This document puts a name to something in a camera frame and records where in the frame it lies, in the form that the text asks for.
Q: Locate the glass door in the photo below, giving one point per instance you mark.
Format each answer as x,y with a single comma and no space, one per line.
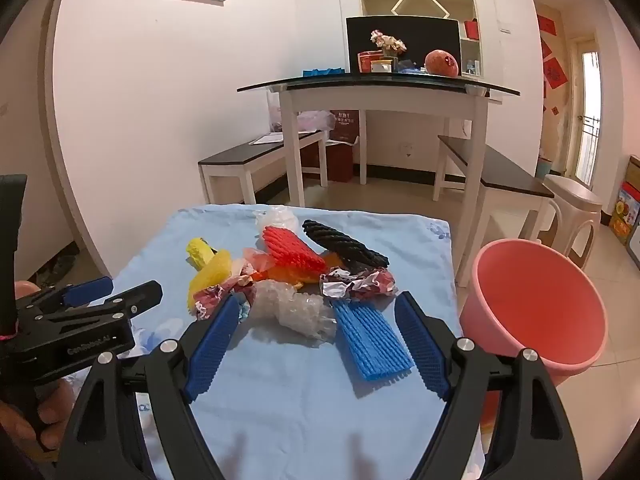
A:
590,110

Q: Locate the foil wrapper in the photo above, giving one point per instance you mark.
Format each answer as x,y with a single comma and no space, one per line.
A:
360,282
220,292

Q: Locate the dark red paper bag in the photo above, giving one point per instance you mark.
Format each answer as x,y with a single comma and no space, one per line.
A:
345,127

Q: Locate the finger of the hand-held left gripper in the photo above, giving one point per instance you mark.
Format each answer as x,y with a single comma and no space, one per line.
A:
90,290
140,295

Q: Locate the white plastic bag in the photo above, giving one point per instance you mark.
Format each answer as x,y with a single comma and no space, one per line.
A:
315,120

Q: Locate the yellow foam net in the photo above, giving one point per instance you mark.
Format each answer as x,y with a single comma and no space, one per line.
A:
212,275

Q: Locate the white wall shelf cabinet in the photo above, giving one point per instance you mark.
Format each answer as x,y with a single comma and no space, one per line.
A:
425,5

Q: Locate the clear bubble wrap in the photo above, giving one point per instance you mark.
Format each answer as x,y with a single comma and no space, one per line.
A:
295,310

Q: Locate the white glass-top dining table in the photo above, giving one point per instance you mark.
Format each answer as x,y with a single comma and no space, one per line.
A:
380,97

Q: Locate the light blue floral cloth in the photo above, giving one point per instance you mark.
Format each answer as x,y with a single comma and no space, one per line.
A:
280,410

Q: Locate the colourful printed box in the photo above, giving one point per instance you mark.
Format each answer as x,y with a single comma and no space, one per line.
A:
625,210

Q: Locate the black foam net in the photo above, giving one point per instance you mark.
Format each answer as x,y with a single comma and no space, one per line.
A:
345,247

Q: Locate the person's left hand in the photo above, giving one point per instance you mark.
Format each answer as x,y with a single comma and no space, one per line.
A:
55,410

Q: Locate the small red shelf box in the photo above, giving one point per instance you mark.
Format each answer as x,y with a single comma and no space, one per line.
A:
471,30

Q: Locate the black board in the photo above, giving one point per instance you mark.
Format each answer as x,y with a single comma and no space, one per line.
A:
415,35

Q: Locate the red foam net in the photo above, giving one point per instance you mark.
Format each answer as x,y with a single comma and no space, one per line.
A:
290,250

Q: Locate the beige plastic stool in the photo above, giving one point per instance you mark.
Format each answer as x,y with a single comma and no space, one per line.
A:
575,195

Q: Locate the white bench with dark seat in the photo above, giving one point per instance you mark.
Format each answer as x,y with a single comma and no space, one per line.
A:
500,170
240,152

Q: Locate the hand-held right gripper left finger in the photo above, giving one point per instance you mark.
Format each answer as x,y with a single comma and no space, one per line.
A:
212,345

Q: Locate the flat red box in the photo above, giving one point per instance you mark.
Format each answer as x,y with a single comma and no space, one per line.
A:
367,60

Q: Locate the pink plastic bucket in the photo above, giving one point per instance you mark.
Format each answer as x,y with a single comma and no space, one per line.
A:
530,300

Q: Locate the orange round fruit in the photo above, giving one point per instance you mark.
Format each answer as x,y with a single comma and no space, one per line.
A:
442,62

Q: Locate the white plastic bag ball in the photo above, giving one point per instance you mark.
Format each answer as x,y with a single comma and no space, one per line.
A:
277,220

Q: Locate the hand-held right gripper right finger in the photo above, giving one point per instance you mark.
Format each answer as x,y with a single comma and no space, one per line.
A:
420,345

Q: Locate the flower bouquet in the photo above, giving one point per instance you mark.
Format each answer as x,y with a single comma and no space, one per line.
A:
387,42

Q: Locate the red paper wall decoration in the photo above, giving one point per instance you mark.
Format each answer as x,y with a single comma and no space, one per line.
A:
546,25
555,72

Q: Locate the paper sheet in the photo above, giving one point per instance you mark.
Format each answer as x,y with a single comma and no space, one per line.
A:
267,138

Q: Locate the blue foam net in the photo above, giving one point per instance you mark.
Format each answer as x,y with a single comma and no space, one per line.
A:
370,340

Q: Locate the blue folded cloth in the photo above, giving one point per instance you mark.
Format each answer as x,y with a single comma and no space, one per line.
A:
322,72

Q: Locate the red bin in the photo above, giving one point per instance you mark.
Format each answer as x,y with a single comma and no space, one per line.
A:
340,162

